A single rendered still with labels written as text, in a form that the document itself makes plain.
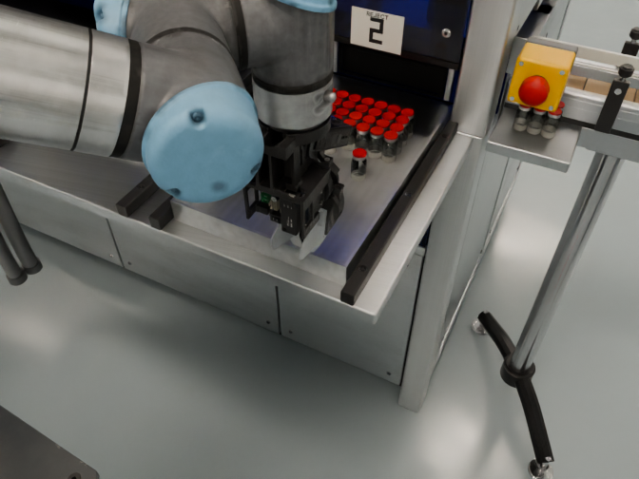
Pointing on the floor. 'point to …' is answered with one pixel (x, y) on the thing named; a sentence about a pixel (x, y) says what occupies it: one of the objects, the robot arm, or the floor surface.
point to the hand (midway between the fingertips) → (307, 242)
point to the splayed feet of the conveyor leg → (485, 323)
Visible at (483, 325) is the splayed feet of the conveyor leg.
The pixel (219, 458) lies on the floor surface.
